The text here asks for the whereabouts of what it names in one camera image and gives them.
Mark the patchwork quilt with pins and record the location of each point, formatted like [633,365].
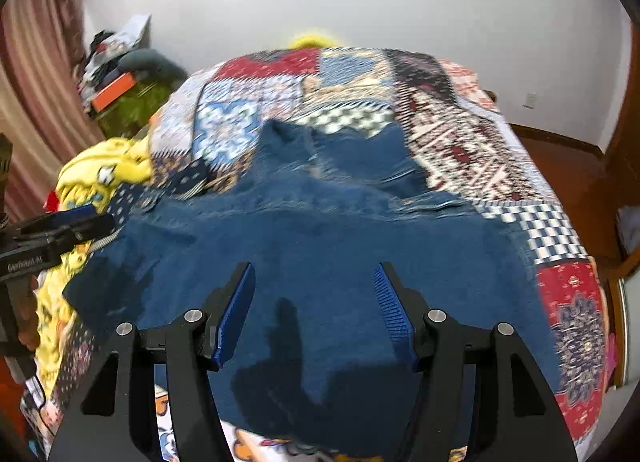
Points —
[450,117]

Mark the person's left hand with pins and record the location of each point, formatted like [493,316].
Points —
[29,312]

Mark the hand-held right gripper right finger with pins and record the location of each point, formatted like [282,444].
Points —
[395,312]

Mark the orange box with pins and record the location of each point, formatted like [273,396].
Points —
[112,91]

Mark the wooden wardrobe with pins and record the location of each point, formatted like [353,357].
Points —
[622,132]

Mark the yellow object behind bed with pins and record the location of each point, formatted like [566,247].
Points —
[315,40]

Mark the pile of clutter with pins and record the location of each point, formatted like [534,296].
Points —
[107,57]

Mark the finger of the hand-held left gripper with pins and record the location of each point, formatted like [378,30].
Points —
[85,232]
[70,214]

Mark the yellow cartoon blanket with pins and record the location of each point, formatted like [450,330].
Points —
[100,172]

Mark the striped brown curtain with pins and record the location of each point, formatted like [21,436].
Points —
[35,67]

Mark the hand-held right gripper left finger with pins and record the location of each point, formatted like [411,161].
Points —
[235,312]

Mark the green cloth covered table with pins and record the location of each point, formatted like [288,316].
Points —
[132,110]

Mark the blue denim jacket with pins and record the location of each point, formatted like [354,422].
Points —
[325,242]

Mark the white wall socket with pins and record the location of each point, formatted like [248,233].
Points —
[529,100]

